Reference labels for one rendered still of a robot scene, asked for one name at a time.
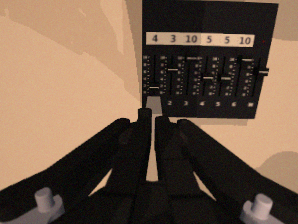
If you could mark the black lighting desk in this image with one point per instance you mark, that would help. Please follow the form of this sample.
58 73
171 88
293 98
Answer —
185 41

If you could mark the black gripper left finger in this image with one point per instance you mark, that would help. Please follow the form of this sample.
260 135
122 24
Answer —
45 196

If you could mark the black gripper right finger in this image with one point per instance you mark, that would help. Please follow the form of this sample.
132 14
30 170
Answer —
250 196

